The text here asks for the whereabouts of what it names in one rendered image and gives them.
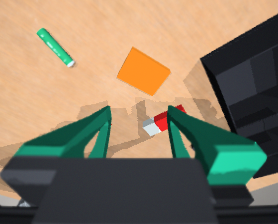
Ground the black rack of three labelled bins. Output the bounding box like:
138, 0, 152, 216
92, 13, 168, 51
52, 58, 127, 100
200, 14, 278, 179

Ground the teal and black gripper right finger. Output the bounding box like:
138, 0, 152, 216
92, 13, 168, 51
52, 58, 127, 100
167, 105, 267, 186

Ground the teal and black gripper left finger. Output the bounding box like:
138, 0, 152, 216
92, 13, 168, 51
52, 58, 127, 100
13, 106, 112, 158

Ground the green battery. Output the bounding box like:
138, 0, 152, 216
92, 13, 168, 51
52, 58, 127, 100
37, 28, 74, 67

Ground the orange block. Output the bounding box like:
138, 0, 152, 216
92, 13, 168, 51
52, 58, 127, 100
117, 47, 171, 96

